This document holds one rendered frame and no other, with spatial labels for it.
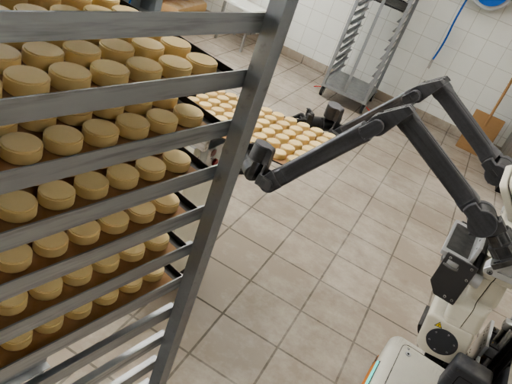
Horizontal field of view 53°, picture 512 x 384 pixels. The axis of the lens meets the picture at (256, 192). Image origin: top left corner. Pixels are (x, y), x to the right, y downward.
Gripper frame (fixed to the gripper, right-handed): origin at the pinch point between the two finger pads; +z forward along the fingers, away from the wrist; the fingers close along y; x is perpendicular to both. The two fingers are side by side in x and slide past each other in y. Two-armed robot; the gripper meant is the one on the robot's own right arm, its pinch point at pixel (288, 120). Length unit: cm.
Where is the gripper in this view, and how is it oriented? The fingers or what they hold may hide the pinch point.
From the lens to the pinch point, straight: 211.9
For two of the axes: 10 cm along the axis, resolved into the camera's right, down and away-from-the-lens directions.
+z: -9.4, -0.7, -3.2
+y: 2.3, -8.4, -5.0
